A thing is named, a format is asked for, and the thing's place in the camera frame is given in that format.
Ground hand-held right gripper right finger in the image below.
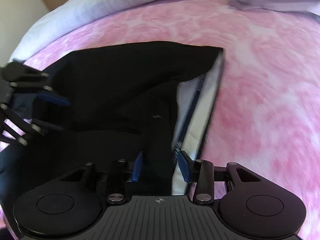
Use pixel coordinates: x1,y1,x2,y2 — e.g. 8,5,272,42
176,150,262,205

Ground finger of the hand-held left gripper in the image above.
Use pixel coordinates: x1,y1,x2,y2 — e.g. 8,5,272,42
2,61,70,107
0,102,64,146

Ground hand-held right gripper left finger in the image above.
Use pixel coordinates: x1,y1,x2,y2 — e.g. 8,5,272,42
59,151,144,204

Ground black pants with white lining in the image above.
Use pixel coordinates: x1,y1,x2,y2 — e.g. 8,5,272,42
0,41,226,200

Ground pink floral blanket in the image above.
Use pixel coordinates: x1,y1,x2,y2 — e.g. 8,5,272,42
0,0,320,240

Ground white striped quilt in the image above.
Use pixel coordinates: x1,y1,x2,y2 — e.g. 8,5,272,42
10,0,225,58

